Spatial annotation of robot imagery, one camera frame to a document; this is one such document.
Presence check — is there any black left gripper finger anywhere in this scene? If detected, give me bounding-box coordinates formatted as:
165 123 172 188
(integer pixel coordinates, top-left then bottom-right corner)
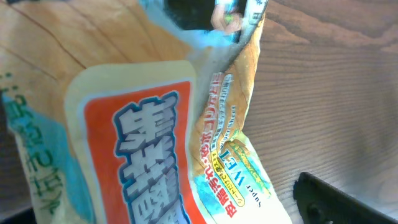
293 172 397 224

